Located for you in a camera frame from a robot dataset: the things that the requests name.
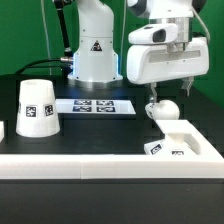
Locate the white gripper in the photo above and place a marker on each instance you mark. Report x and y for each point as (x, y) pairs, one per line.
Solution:
(156, 63)

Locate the white lamp bulb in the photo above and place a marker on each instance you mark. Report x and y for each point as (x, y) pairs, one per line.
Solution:
(164, 110)

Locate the white lamp base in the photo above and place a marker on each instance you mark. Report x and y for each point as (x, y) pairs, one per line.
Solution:
(174, 142)

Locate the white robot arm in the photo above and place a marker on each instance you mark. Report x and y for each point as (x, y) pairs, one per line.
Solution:
(95, 64)

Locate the white lamp shade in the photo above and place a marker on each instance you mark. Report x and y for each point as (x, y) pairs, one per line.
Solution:
(37, 115)

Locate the white fiducial marker sheet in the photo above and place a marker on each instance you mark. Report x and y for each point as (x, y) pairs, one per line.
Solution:
(88, 106)

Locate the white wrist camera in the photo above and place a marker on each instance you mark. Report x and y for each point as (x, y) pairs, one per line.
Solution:
(154, 34)

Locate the white border wall frame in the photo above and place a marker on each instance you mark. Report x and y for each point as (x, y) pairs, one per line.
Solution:
(206, 163)

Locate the white left wall piece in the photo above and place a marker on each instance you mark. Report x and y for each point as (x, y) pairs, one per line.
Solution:
(1, 130)

